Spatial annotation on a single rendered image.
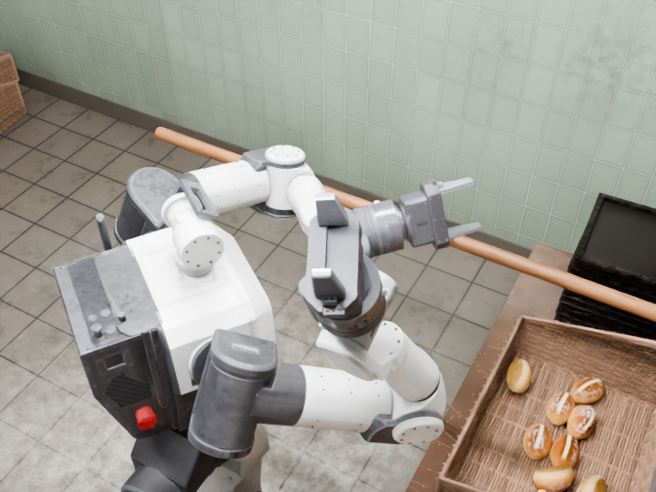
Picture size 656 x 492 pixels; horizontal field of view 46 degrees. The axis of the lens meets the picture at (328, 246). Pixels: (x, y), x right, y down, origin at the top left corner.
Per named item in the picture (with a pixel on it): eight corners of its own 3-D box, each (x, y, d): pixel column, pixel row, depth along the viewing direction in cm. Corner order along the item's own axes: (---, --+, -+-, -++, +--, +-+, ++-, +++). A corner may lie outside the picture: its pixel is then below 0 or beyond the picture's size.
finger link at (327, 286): (337, 268, 75) (346, 291, 80) (305, 268, 75) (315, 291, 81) (337, 283, 74) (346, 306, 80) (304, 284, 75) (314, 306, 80)
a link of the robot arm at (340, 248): (286, 314, 80) (307, 348, 91) (379, 313, 79) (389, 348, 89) (294, 206, 85) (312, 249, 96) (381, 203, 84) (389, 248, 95)
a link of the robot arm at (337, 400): (415, 458, 122) (285, 448, 113) (400, 386, 130) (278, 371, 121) (454, 426, 115) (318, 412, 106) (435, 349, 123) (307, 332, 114)
